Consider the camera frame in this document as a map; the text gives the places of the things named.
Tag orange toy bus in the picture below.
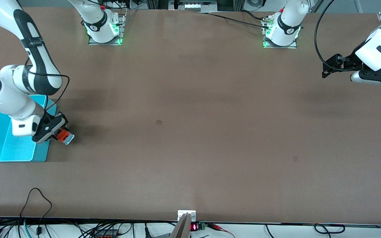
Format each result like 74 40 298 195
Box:
54 129 75 145

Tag blue plastic box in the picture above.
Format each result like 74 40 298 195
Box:
0 94 58 163

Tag dark power strip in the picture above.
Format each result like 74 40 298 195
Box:
93 230 120 238

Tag white lit device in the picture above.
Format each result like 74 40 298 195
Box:
169 0 218 11

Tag grey metal bar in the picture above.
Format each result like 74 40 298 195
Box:
170 213 191 238

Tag red clip leads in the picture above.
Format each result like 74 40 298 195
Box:
207 223 235 238

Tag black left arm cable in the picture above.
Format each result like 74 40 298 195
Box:
314 0 350 72

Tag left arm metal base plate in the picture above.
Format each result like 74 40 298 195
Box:
263 15 298 49

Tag black looped cable with plug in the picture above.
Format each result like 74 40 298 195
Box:
20 188 53 236

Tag teal cable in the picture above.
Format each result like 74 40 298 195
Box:
23 219 33 238

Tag thick black table cable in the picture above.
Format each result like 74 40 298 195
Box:
197 12 271 30

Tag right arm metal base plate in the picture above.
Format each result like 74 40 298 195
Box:
88 9 127 45

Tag white mounting bracket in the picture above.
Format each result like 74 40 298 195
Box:
178 210 196 221

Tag black coiled cable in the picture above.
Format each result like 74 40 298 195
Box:
314 224 346 234

